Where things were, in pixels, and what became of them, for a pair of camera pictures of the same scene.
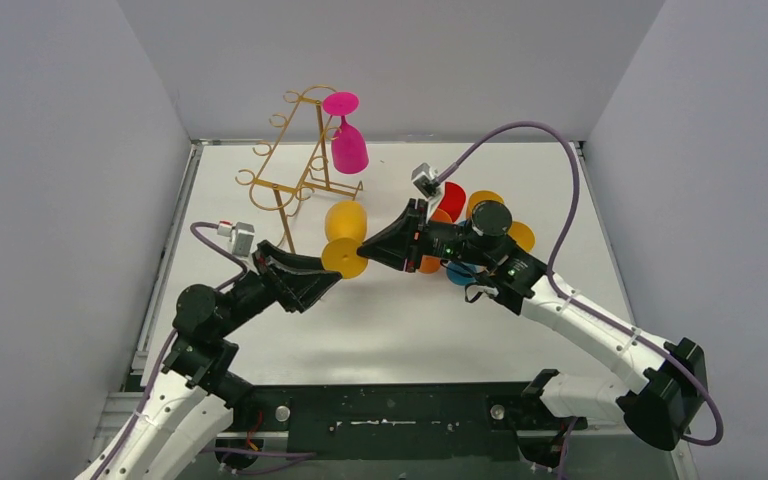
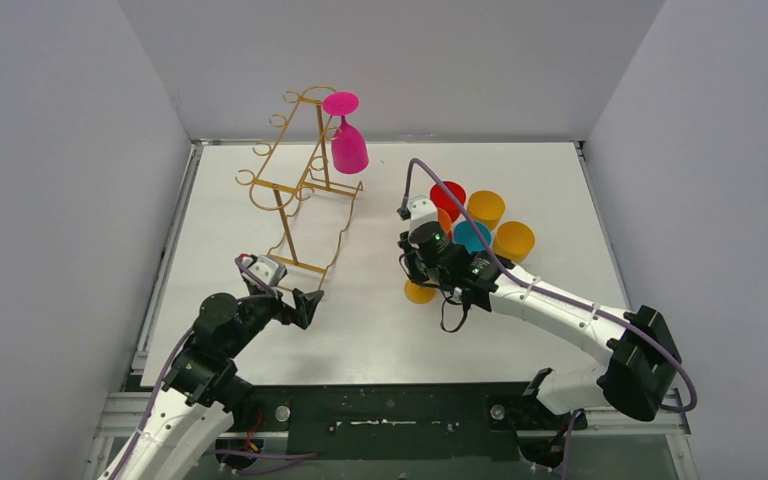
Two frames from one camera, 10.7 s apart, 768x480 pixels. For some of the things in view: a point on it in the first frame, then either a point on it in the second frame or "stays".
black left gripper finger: (265, 252) -> (254, 289)
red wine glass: (452, 200) stays
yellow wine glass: (480, 195) stays
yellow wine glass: (523, 236) stays
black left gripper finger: (305, 289) -> (305, 306)
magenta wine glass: (349, 147) stays
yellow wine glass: (346, 226) -> (419, 293)
